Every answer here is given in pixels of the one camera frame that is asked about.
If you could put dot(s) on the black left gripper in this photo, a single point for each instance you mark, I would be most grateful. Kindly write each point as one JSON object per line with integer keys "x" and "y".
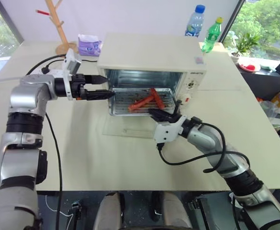
{"x": 77, "y": 83}

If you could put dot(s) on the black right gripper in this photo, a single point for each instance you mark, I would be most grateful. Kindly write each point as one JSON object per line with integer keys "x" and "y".
{"x": 169, "y": 118}

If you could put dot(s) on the metal baking tray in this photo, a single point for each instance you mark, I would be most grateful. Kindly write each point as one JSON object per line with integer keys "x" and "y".
{"x": 120, "y": 100}

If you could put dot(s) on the glass toaster oven door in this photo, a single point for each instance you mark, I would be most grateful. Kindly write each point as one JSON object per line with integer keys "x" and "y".
{"x": 137, "y": 131}

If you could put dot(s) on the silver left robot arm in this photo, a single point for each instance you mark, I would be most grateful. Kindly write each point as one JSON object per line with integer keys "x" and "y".
{"x": 22, "y": 165}

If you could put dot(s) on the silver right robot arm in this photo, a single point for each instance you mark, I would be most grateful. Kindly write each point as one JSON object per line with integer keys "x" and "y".
{"x": 228, "y": 163}

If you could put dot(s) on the red sausage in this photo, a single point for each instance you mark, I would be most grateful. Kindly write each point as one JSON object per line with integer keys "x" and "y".
{"x": 141, "y": 103}
{"x": 157, "y": 98}

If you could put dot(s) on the cream toaster oven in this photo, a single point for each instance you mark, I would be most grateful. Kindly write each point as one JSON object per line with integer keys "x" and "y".
{"x": 149, "y": 52}

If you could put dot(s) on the small sticker on oven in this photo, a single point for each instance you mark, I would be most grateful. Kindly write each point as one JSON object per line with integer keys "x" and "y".
{"x": 199, "y": 60}

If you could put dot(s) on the purple tissue pack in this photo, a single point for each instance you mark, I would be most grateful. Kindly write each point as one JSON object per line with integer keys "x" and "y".
{"x": 89, "y": 45}

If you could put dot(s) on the white power strip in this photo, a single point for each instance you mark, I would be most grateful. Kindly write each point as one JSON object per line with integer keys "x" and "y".
{"x": 56, "y": 72}

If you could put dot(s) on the black power plug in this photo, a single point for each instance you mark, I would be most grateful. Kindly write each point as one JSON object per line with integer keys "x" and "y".
{"x": 44, "y": 70}

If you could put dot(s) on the wooden tree stand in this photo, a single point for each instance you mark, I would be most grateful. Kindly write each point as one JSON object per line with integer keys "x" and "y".
{"x": 59, "y": 26}

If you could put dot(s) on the red marker pen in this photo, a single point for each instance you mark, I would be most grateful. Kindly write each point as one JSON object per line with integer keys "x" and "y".
{"x": 42, "y": 12}

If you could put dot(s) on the green soda bottle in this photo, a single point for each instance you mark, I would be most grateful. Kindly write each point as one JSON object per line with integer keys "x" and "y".
{"x": 211, "y": 36}

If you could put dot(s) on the grey rounded shape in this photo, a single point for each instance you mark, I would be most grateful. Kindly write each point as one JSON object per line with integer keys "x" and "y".
{"x": 108, "y": 212}
{"x": 175, "y": 212}

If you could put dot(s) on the blue-capped water bottle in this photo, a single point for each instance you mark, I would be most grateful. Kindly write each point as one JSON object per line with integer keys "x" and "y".
{"x": 194, "y": 22}

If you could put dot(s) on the red dish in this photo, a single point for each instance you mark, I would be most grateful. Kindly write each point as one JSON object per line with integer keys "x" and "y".
{"x": 248, "y": 67}

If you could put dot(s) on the green potted plant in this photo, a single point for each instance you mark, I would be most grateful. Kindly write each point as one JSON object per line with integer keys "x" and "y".
{"x": 243, "y": 44}

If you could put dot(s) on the clear plastic bag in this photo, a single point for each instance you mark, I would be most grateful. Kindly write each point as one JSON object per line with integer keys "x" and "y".
{"x": 272, "y": 112}

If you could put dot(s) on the pale green dish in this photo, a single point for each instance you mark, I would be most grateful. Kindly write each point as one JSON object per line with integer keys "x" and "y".
{"x": 266, "y": 67}

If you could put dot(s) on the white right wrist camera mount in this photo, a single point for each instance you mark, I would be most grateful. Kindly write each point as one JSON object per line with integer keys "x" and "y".
{"x": 166, "y": 131}

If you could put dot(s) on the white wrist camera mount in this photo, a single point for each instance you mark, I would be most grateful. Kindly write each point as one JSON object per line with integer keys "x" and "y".
{"x": 70, "y": 62}
{"x": 166, "y": 131}

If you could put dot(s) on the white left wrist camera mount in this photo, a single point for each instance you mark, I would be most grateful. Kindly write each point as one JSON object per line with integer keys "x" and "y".
{"x": 70, "y": 62}

